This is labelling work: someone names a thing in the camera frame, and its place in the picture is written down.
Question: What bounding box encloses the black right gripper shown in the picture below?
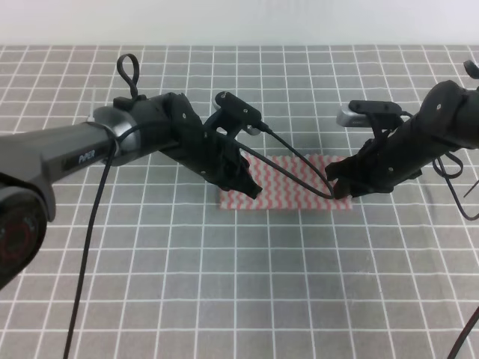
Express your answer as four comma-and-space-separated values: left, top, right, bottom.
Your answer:
325, 140, 394, 200

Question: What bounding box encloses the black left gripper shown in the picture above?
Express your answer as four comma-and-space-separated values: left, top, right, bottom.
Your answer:
175, 126, 263, 199

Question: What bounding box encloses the pink white wavy striped towel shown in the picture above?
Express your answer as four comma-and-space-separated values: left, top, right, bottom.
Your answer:
219, 152, 353, 210

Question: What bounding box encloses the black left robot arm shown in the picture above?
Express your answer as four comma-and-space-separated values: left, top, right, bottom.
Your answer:
1, 92, 261, 285

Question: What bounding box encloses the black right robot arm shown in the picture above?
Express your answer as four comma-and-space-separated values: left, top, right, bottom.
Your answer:
326, 80, 478, 199

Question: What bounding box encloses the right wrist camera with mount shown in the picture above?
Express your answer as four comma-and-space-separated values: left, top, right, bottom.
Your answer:
336, 100, 411, 138

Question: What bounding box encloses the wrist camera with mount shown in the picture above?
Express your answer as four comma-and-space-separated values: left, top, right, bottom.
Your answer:
204, 91, 263, 139
336, 100, 411, 138

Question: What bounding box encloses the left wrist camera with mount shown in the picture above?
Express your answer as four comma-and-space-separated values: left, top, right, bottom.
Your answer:
204, 91, 263, 139

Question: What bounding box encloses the black left camera cable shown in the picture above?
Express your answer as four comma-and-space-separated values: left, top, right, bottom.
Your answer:
61, 53, 337, 359

